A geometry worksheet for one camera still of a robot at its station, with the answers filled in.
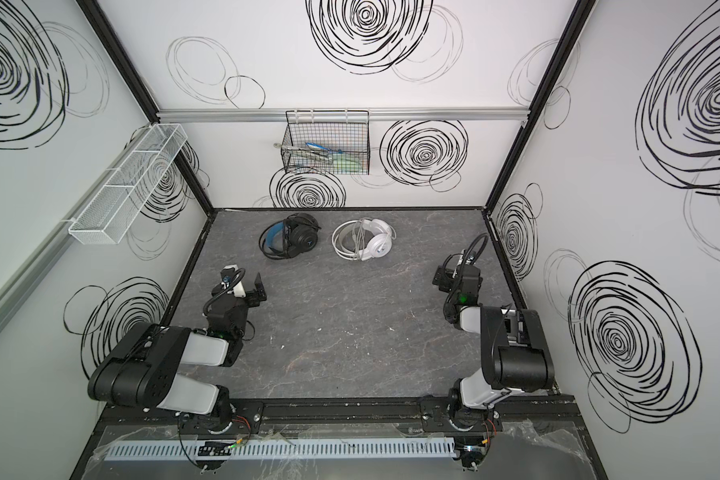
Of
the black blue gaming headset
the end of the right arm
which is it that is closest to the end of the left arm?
the black blue gaming headset

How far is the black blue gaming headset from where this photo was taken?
1.04m

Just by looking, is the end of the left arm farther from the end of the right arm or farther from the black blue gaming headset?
the end of the right arm
